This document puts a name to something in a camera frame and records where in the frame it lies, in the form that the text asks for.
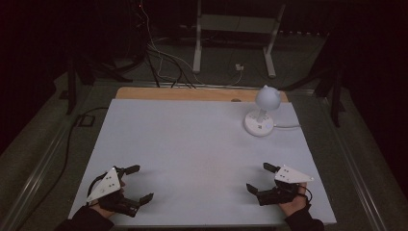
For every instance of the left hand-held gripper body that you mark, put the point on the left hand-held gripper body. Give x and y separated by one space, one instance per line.
107 186

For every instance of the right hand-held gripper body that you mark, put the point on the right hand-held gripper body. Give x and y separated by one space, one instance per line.
290 174

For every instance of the white desk lamp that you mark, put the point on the white desk lamp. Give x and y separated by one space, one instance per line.
267 99

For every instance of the person's left hand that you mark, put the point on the person's left hand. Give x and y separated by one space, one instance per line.
102 209

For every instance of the person's right hand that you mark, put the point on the person's right hand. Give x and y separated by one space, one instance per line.
296 205

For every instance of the white table mat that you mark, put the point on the white table mat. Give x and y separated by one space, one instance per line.
192 154

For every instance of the black floor box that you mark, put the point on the black floor box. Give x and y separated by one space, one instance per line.
86 120

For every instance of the black tripod stand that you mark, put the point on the black tripod stand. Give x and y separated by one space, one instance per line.
333 93
77 77

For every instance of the white plug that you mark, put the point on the white plug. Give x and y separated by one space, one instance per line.
239 67

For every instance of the grey metal stand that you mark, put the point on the grey metal stand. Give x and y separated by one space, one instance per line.
237 24

